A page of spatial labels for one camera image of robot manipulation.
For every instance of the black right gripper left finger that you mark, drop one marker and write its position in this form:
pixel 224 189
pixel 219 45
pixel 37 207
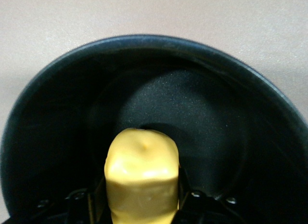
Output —
pixel 81 207

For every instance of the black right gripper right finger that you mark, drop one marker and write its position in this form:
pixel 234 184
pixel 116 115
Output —
pixel 202 207

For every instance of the yellow potato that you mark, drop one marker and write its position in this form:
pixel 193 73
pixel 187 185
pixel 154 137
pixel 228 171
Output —
pixel 142 175

